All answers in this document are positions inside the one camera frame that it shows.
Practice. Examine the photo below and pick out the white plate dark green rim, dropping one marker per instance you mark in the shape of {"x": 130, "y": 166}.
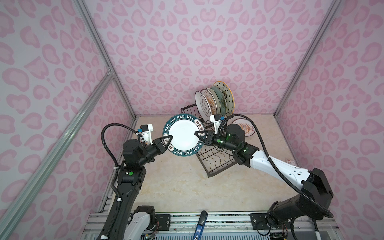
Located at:
{"x": 182, "y": 128}

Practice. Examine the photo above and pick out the blue handled tool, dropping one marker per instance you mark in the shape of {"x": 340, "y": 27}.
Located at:
{"x": 200, "y": 225}

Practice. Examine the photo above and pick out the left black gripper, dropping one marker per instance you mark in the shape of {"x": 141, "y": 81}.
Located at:
{"x": 159, "y": 146}

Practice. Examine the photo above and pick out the star pattern cartoon plate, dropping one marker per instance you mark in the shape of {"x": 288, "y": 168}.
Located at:
{"x": 229, "y": 97}

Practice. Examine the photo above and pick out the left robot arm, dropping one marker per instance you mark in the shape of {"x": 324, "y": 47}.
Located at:
{"x": 122, "y": 223}

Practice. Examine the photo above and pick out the aluminium mounting rail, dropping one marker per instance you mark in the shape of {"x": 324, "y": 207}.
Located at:
{"x": 238, "y": 226}

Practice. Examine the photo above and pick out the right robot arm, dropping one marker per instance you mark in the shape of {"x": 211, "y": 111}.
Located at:
{"x": 314, "y": 194}

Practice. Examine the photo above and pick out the light green flower plate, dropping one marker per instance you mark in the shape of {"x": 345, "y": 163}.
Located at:
{"x": 222, "y": 101}

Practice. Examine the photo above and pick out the orange sunburst plate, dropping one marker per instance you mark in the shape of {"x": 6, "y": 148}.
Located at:
{"x": 212, "y": 102}
{"x": 246, "y": 126}

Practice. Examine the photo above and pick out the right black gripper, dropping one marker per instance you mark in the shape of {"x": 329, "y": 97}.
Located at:
{"x": 210, "y": 137}

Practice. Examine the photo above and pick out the aluminium frame bars left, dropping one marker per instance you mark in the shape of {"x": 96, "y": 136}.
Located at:
{"x": 59, "y": 88}

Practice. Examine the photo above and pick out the aluminium frame bar right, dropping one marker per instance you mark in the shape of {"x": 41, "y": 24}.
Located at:
{"x": 322, "y": 30}

